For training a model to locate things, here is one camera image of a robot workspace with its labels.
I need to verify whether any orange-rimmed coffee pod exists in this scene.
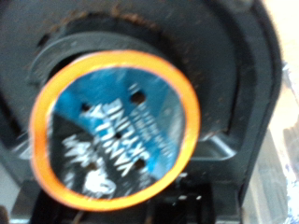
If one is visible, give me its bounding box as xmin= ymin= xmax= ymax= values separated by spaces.
xmin=28 ymin=49 xmax=201 ymax=213

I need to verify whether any black Keurig coffee machine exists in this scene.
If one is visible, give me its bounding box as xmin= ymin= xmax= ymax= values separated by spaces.
xmin=0 ymin=0 xmax=284 ymax=224

